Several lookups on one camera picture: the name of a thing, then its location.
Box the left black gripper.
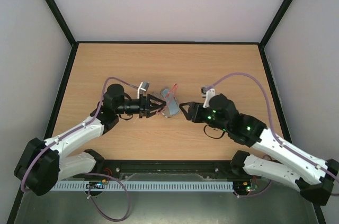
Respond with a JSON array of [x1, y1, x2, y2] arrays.
[[115, 94, 166, 118]]

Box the blue cleaning cloth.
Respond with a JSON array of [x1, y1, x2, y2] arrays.
[[160, 88, 180, 118]]

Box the striped sunglasses case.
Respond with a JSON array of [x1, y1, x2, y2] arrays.
[[156, 87, 181, 119]]

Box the red transparent sunglasses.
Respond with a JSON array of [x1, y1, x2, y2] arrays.
[[156, 83, 179, 115]]

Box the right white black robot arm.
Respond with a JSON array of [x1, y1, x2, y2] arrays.
[[179, 94, 338, 206]]

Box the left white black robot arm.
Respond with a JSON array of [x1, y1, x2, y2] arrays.
[[14, 82, 166, 196]]

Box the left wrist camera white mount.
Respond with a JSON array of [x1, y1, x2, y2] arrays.
[[137, 81, 149, 99]]

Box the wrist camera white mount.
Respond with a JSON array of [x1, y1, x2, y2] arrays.
[[137, 81, 149, 99], [201, 86, 216, 108]]

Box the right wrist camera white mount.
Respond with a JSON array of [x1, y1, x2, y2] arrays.
[[201, 86, 216, 108]]

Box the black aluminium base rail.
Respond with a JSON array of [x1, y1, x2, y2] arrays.
[[79, 158, 255, 182]]

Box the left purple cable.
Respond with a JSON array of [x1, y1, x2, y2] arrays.
[[20, 76, 139, 221]]

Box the light blue slotted cable duct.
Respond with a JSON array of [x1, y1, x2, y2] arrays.
[[51, 181, 234, 192]]

